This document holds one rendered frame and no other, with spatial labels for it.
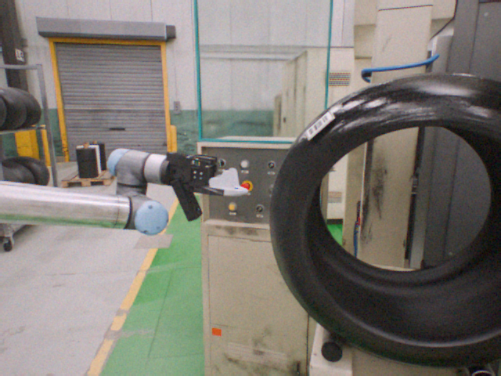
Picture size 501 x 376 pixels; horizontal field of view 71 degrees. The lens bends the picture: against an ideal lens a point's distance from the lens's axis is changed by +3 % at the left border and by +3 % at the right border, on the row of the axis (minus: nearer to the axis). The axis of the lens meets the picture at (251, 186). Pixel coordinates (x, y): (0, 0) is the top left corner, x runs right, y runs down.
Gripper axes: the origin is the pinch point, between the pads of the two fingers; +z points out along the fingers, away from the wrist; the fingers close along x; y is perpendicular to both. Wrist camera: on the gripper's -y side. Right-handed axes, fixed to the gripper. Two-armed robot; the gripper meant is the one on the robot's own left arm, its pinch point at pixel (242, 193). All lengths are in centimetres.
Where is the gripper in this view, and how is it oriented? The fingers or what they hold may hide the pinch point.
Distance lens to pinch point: 81.8
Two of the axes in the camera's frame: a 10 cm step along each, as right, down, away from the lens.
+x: 2.8, -2.2, 9.3
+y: 1.1, -9.6, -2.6
